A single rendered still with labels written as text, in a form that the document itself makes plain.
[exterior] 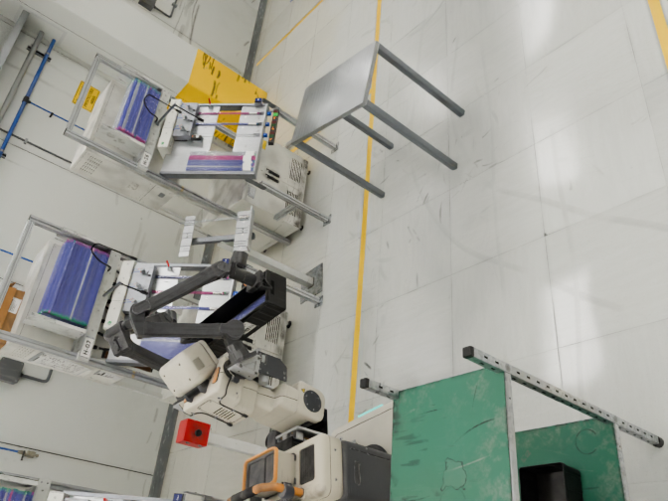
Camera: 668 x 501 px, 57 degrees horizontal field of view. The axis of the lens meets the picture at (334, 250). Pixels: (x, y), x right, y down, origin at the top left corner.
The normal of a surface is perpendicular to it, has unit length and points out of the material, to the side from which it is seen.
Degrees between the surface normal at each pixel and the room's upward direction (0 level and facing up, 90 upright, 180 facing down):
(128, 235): 90
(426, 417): 0
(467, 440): 0
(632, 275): 0
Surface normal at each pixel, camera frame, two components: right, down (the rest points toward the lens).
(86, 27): -0.08, 0.85
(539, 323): -0.76, -0.39
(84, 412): 0.65, -0.35
